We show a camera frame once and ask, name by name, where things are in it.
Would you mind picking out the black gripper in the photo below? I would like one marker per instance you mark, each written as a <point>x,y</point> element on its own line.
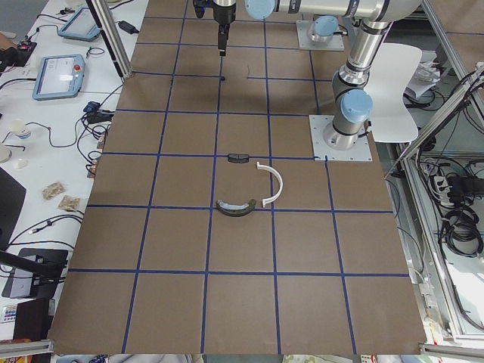
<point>223,14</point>

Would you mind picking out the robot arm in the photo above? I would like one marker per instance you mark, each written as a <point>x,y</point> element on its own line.
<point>322,29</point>
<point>354,105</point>

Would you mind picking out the black power adapter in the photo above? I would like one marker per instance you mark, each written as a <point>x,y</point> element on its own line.
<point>127,27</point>

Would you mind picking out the black brake pad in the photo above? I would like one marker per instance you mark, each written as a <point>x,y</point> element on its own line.
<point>238,158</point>

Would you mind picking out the white curved plastic arc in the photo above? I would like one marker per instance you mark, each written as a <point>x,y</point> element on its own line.
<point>277,184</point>

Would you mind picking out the far blue teach pendant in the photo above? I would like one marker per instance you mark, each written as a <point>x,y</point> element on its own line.
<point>81,26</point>

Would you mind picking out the blue teach pendant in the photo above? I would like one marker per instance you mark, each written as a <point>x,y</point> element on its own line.
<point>59,77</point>
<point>81,26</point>

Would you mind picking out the green curved brake shoe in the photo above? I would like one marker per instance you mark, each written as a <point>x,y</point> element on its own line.
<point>233,210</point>

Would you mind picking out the near blue teach pendant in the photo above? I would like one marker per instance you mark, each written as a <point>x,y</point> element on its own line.
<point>59,77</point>

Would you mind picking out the white plastic chair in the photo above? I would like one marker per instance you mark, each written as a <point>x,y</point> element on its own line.
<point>391,71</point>

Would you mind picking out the white paper cup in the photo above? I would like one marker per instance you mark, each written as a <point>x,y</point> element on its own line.
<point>19,128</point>

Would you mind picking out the aluminium frame post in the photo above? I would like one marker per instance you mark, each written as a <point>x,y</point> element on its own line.
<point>106,24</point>

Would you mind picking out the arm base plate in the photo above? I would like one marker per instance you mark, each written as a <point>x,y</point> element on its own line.
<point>329,145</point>
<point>335,44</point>

